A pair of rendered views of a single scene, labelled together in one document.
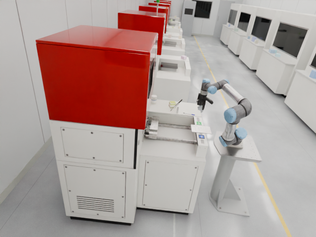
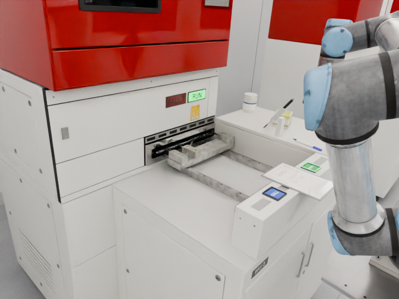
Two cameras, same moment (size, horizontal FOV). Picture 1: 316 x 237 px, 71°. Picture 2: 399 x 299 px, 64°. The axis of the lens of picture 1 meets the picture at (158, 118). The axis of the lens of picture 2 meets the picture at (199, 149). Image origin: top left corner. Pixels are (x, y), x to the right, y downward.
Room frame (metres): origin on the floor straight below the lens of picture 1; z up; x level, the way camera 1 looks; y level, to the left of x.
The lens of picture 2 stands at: (1.02, -0.80, 1.48)
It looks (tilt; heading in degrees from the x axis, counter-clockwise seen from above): 24 degrees down; 40
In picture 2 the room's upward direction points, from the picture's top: 4 degrees clockwise
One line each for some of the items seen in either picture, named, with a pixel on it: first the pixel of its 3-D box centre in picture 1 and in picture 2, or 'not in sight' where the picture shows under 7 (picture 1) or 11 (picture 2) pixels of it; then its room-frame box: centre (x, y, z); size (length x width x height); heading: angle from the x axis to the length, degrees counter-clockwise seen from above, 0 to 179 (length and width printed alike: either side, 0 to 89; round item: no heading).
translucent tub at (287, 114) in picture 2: (172, 104); (282, 118); (2.40, -0.16, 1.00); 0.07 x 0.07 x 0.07; 17
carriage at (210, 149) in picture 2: (154, 128); (202, 152); (2.04, 0.03, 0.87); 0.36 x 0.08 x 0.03; 179
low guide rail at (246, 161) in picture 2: (169, 125); (250, 162); (2.17, -0.15, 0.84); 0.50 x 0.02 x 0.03; 89
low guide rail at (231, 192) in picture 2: (169, 139); (212, 183); (1.90, -0.14, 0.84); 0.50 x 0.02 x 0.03; 89
